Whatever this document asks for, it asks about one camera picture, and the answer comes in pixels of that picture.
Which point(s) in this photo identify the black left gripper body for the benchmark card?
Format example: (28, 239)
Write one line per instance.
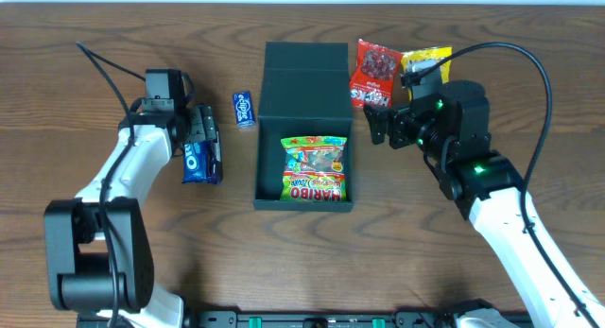
(200, 125)

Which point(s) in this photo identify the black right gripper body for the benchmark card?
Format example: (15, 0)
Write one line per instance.
(394, 128)

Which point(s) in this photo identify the blue Oreo cookie pack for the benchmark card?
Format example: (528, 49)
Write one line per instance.
(195, 163)

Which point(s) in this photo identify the yellow Hacks candy bag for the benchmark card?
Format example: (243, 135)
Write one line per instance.
(438, 53)

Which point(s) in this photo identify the green Haribo gummy bag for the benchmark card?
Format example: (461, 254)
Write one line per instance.
(314, 169)

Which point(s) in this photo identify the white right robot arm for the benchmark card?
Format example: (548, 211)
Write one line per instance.
(450, 126)

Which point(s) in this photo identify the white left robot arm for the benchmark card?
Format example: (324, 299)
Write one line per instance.
(99, 261)

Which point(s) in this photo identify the dark blue chocolate bar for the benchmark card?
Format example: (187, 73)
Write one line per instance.
(215, 170)

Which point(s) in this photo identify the red Hacks candy bag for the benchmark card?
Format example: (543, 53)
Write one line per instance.
(373, 77)

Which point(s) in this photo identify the blue Eclipse mint box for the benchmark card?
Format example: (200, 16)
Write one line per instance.
(243, 110)

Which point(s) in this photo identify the black open gift box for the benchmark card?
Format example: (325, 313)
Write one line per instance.
(305, 92)

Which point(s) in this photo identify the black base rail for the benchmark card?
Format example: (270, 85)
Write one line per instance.
(231, 319)

